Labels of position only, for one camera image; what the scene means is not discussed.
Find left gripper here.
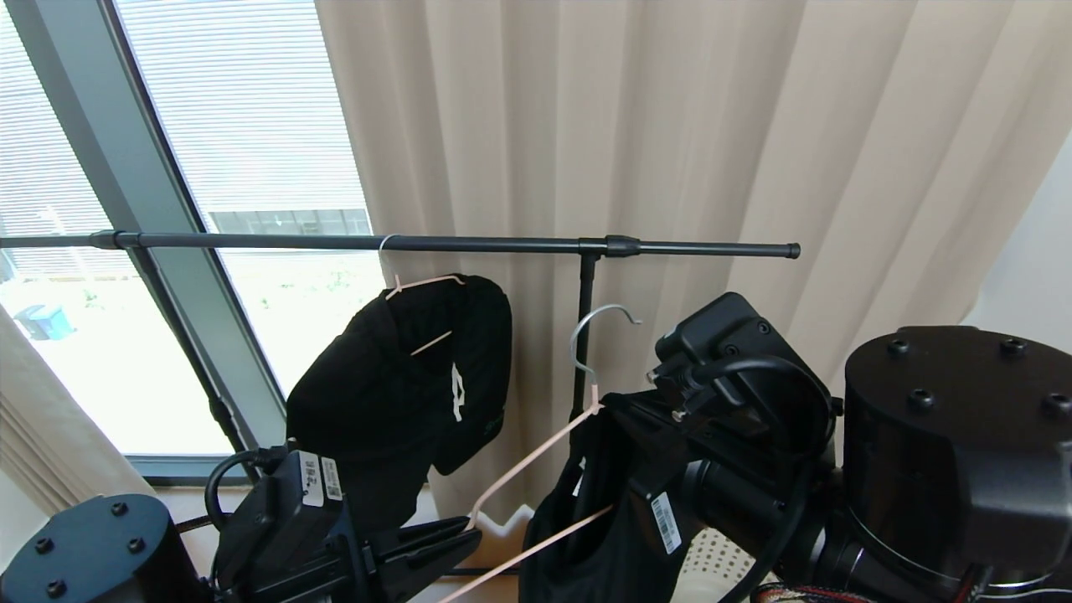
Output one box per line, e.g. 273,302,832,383
219,507,485,603

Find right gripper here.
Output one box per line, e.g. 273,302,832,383
624,394,738,558

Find black garment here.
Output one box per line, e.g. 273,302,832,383
518,389,713,603

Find pink clothes hanger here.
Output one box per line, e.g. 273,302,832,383
383,274,466,357
435,303,644,603

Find black shorts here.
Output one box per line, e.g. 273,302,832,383
285,274,513,537

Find white laundry basket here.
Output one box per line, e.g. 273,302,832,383
670,526,776,603

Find black clothes rack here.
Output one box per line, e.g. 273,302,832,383
0,229,801,579

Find beige curtain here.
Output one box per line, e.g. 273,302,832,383
314,0,1072,537
0,310,156,516

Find window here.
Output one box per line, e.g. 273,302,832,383
0,0,386,487

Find black cable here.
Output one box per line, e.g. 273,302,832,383
668,354,838,603
204,446,290,533

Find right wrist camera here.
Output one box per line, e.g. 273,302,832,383
649,291,838,436

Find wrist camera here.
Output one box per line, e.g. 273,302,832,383
214,451,346,587
649,291,838,436

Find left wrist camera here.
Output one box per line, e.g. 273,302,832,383
214,451,346,587

